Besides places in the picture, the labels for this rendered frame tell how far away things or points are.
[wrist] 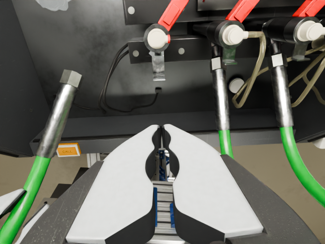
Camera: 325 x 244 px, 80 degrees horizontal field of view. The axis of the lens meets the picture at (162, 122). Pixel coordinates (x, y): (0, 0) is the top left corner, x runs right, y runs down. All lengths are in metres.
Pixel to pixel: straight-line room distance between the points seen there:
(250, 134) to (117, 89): 0.35
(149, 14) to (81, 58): 0.25
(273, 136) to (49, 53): 0.57
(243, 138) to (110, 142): 0.31
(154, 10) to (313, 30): 0.21
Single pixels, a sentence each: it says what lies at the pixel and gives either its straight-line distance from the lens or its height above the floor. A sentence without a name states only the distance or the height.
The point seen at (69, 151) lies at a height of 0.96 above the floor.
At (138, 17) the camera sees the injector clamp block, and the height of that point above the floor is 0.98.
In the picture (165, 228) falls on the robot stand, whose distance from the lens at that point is 0.78.
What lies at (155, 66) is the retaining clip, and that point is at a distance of 0.23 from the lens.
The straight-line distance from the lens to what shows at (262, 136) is 0.51.
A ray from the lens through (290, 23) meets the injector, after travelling 0.28.
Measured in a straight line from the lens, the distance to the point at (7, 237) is 0.24.
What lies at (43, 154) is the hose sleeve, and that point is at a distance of 0.23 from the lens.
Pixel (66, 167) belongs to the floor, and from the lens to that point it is 1.92.
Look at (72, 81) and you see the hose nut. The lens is 0.24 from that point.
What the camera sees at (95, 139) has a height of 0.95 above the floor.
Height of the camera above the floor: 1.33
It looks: 62 degrees down
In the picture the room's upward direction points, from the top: 177 degrees clockwise
